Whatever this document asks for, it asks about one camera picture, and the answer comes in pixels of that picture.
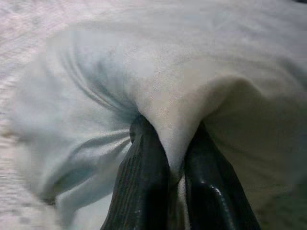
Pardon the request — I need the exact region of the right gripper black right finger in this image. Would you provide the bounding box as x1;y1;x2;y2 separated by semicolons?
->
182;121;262;230

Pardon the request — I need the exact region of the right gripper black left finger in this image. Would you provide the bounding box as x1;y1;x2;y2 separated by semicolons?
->
99;115;173;230

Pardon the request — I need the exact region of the beige quilted mattress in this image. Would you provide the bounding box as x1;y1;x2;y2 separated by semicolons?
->
0;0;307;230

